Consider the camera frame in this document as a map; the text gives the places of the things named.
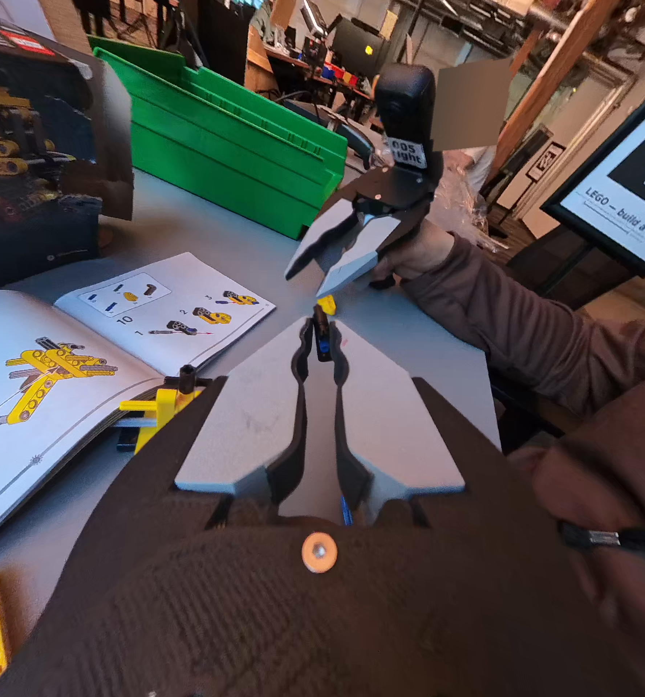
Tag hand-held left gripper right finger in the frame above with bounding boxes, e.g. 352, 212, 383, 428
330, 320, 466, 511

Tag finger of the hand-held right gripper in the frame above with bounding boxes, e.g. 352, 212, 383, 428
284, 197, 360, 282
315, 216, 403, 300

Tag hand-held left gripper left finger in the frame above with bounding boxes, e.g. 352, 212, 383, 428
174, 316, 313, 506

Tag black lego connector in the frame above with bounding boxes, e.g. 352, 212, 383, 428
312, 305, 335, 363

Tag person's right forearm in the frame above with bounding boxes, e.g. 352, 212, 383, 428
401, 234, 645, 420

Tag yellow lego assembly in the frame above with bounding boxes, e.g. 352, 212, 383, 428
117, 365, 214, 454

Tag lego instruction booklet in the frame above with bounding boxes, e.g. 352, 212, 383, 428
0, 252, 277, 551

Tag black lego box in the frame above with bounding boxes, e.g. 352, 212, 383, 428
0, 11, 134, 293

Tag person's right hand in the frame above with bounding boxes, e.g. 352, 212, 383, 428
370, 219, 455, 289

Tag clear plastic wrap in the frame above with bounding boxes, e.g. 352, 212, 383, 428
437, 147, 511, 254

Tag green plastic bin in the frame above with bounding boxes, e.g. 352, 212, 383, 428
87, 35, 349, 240

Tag black white marker tag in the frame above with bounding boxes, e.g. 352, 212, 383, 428
526, 140, 567, 182

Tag black monitor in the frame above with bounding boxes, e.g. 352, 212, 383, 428
330, 15, 393, 77

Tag black framed sign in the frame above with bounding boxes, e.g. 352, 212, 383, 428
539, 73, 645, 280

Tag wooden post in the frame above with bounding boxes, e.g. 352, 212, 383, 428
486, 0, 623, 183

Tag black strap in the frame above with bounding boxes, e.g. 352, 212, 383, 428
558, 520, 645, 552

